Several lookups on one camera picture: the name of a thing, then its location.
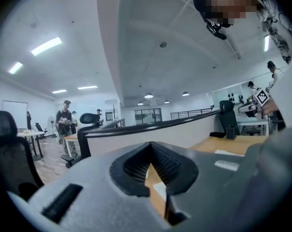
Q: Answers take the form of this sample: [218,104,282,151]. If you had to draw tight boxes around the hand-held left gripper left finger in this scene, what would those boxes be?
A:
[27,141,172,232]

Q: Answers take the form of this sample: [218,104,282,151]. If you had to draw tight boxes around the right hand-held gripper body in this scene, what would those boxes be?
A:
[253,87,271,107]

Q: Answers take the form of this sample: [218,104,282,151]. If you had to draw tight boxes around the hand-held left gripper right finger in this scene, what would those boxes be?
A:
[149,141,260,227]

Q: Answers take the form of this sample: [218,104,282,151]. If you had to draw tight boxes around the person's right forearm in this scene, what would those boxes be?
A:
[262,97,279,115]

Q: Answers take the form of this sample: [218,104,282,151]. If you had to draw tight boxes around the black white patterned clothing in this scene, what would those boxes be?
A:
[242,0,292,227]

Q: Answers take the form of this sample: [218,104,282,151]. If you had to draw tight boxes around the light blue glass desk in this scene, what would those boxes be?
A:
[237,118,269,136]

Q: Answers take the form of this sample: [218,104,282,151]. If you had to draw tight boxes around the black high-back office chair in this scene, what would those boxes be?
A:
[219,100,240,137]

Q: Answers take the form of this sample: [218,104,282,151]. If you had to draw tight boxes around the black pen holder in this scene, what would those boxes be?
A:
[226,125,238,140]

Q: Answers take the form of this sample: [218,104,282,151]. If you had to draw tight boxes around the black pouch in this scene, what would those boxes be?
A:
[209,131,227,139]

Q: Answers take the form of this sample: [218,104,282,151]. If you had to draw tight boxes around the black metal railing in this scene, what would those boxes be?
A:
[170,108,213,120]

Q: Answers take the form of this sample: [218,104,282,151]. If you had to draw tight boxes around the white desk partition black trim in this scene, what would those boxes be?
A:
[77,109,221,157]

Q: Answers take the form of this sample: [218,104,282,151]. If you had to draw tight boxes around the black office chair with headrest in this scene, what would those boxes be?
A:
[60,112,104,169]

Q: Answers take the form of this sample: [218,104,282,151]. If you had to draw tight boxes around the black mesh office chair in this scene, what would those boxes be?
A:
[0,109,44,202]

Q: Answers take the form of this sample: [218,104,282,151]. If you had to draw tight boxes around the round white table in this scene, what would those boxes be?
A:
[16,129,46,161]

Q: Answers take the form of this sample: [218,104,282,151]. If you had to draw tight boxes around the standing fan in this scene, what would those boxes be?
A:
[47,116,57,139]

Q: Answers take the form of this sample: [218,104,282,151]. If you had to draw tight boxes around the black framed glass doors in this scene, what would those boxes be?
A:
[134,108,162,127]

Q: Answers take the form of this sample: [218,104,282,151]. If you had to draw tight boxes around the whiteboard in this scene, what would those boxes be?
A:
[2,100,28,130]

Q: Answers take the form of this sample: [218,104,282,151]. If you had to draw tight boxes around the row of ceiling tube lights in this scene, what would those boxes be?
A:
[7,34,270,94]

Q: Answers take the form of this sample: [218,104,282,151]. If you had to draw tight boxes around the wooden desk with white frame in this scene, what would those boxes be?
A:
[63,133,83,159]

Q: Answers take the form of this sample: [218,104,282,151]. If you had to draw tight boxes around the black head-mounted camera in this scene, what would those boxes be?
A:
[205,19,227,41]

